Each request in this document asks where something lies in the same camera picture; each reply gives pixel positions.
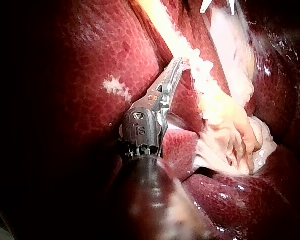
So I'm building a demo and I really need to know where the left arm instrument jaw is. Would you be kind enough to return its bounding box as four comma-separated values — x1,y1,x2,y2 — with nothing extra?
149,57,184,101
161,64,189,109

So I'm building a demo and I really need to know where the left arm instrument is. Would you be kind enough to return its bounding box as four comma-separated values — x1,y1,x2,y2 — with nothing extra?
118,93,170,160

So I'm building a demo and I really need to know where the dark red liver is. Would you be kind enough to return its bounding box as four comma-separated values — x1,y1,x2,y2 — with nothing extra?
4,0,300,240

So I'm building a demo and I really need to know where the pale fatty tissue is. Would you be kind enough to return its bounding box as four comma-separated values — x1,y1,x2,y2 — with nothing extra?
191,99,279,177

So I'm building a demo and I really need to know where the gallbladder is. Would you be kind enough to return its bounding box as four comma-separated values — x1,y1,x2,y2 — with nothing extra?
136,0,241,126

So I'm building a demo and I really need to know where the white clip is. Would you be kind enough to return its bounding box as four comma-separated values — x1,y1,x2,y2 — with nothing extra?
226,0,239,16
199,0,215,15

